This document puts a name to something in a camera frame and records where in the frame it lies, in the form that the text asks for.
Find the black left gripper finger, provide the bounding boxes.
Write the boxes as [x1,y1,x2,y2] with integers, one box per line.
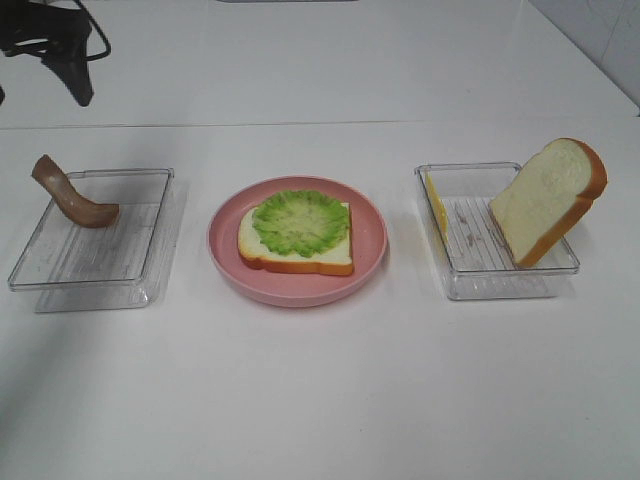
[41,54,94,107]

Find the pink round plate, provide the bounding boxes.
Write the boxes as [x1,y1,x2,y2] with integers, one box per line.
[208,176,388,307]

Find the yellow cheese slice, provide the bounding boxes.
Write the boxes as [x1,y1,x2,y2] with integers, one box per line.
[425,173,448,249]

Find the clear plastic tray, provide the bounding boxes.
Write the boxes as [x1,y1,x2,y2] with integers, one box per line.
[414,162,579,300]
[8,168,182,313]

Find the clear right plastic tray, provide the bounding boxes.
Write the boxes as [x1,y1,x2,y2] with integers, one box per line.
[414,162,579,300]

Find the clear left plastic tray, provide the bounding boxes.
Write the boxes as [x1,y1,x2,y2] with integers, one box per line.
[8,168,182,313]

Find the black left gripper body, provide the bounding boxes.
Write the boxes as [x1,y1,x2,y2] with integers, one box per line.
[1,1,92,59]

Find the green lettuce leaf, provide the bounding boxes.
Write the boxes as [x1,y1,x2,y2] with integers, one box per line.
[252,190,350,258]

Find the bread slice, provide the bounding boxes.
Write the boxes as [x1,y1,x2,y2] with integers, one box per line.
[489,138,608,268]
[237,202,354,276]

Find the brown bacon strip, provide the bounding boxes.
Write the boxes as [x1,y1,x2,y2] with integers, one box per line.
[31,155,120,228]

